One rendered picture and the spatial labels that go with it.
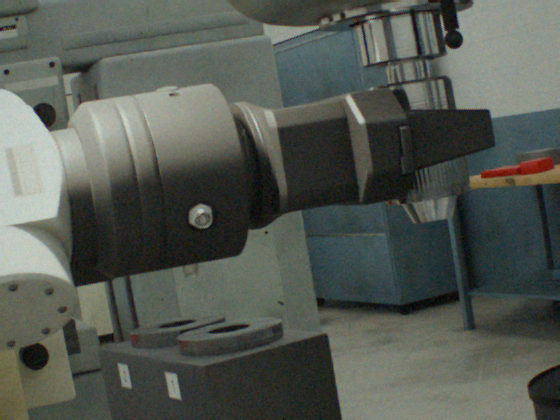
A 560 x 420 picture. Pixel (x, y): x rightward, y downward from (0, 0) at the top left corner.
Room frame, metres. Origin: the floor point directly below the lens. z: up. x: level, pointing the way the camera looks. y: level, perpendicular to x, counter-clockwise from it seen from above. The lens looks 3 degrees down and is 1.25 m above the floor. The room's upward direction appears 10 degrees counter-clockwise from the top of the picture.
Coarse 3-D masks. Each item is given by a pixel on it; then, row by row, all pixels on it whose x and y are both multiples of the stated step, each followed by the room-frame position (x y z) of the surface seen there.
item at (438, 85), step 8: (416, 80) 0.62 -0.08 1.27; (424, 80) 0.62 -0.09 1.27; (432, 80) 0.62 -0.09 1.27; (440, 80) 0.62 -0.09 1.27; (448, 80) 0.63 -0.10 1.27; (376, 88) 0.63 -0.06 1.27; (392, 88) 0.62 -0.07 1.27; (400, 88) 0.62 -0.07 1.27; (408, 88) 0.62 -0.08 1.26; (416, 88) 0.62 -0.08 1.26; (424, 88) 0.62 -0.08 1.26; (432, 88) 0.62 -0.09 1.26; (440, 88) 0.62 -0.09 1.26; (448, 88) 0.63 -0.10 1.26; (400, 96) 0.62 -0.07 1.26; (408, 96) 0.62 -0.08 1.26; (416, 96) 0.62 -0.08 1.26; (424, 96) 0.62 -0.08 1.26
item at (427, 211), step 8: (432, 200) 0.62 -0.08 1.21; (440, 200) 0.62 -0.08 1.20; (448, 200) 0.63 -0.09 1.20; (456, 200) 0.63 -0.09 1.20; (408, 208) 0.63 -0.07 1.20; (416, 208) 0.63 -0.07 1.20; (424, 208) 0.63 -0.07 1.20; (432, 208) 0.63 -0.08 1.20; (440, 208) 0.63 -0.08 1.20; (448, 208) 0.63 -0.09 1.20; (408, 216) 0.64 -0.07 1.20; (416, 216) 0.63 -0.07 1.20; (424, 216) 0.63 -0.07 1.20; (432, 216) 0.63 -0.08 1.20; (440, 216) 0.63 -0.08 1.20; (448, 216) 0.63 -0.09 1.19
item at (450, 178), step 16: (432, 96) 0.62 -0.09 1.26; (448, 96) 0.62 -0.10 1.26; (464, 160) 0.63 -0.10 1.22; (416, 176) 0.62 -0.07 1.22; (432, 176) 0.62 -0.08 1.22; (448, 176) 0.62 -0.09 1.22; (464, 176) 0.63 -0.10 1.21; (416, 192) 0.62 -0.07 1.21; (432, 192) 0.62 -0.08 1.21; (448, 192) 0.62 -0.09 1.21; (464, 192) 0.63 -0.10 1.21
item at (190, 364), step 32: (192, 320) 1.10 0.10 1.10; (224, 320) 1.08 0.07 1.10; (256, 320) 1.02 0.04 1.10; (128, 352) 1.05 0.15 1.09; (160, 352) 1.02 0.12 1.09; (192, 352) 0.97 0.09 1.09; (224, 352) 0.96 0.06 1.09; (256, 352) 0.94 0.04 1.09; (288, 352) 0.96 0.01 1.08; (320, 352) 0.97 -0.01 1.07; (128, 384) 1.05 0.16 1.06; (160, 384) 0.99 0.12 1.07; (192, 384) 0.94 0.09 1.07; (224, 384) 0.93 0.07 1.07; (256, 384) 0.94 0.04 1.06; (288, 384) 0.96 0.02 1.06; (320, 384) 0.97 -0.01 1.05; (128, 416) 1.07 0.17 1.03; (160, 416) 1.00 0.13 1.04; (192, 416) 0.95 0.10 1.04; (224, 416) 0.92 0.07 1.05; (256, 416) 0.94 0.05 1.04; (288, 416) 0.95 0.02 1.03; (320, 416) 0.97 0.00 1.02
